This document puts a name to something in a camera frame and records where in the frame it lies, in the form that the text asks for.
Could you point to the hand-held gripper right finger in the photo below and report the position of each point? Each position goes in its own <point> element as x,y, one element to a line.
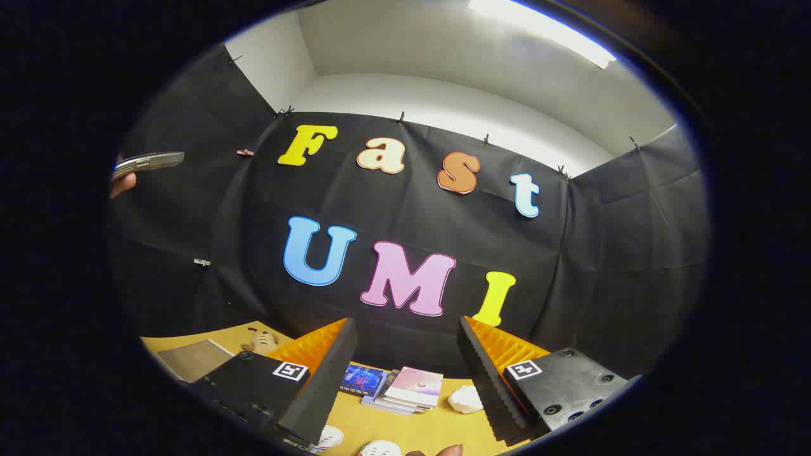
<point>491,386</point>

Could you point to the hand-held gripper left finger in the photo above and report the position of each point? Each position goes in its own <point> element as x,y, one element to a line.
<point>326,380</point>

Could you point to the white canvas shoe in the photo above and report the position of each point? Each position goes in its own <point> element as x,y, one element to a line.
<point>380,449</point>
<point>329,437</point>

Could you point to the beige fabric storage box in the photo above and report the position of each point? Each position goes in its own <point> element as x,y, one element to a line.
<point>193,361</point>

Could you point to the white plush toy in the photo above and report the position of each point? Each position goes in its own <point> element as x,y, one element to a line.
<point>466,400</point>

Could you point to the blue cover book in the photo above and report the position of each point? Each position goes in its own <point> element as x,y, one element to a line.
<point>362,380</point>

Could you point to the pale blue book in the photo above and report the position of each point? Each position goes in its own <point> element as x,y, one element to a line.
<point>374,405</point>

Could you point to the dark spine book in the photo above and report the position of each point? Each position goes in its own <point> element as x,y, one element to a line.
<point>380,400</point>

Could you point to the tan plush dog toy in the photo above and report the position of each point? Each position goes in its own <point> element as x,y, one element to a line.
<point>261,342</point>

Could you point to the pink cover book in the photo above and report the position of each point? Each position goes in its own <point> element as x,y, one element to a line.
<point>415,386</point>

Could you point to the black backdrop cloth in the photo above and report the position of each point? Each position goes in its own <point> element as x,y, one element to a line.
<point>412,215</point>

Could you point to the smartphone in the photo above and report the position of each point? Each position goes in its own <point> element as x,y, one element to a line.
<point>149,163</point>

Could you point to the ceiling light panel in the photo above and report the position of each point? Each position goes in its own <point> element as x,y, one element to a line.
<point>545,28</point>

